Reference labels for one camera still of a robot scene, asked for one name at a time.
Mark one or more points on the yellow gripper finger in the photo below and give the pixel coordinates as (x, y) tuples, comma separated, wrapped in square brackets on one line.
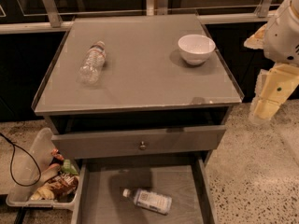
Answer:
[(255, 41), (272, 90)]

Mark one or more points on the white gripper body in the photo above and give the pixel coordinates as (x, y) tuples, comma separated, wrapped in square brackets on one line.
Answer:
[(282, 37)]

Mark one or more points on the blue plastic bottle white cap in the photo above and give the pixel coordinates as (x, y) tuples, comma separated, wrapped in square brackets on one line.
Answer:
[(149, 200)]

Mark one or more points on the grey drawer cabinet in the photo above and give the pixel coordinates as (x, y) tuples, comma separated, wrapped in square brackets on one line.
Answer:
[(144, 83)]

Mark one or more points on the open middle grey drawer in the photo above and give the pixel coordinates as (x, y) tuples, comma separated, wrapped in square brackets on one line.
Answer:
[(156, 191)]

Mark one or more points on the clear crushed water bottle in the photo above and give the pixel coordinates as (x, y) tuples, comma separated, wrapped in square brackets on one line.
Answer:
[(92, 65)]

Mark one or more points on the upper grey drawer with knob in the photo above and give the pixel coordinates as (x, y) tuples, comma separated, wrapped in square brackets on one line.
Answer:
[(138, 142)]

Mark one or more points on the white ceramic bowl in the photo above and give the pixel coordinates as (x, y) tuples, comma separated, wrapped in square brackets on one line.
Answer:
[(195, 49)]

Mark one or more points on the green snack packet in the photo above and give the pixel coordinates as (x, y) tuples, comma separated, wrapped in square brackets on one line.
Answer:
[(69, 168)]

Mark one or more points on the red snack packet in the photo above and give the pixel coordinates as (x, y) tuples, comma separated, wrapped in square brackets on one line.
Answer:
[(57, 155)]

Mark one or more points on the brown snack bag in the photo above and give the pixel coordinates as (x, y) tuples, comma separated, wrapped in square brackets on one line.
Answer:
[(56, 188)]

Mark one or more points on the clear plastic bin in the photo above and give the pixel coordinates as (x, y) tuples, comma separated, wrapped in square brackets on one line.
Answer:
[(35, 168)]

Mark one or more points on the metal railing frame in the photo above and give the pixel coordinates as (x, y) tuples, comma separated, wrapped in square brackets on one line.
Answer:
[(41, 16)]

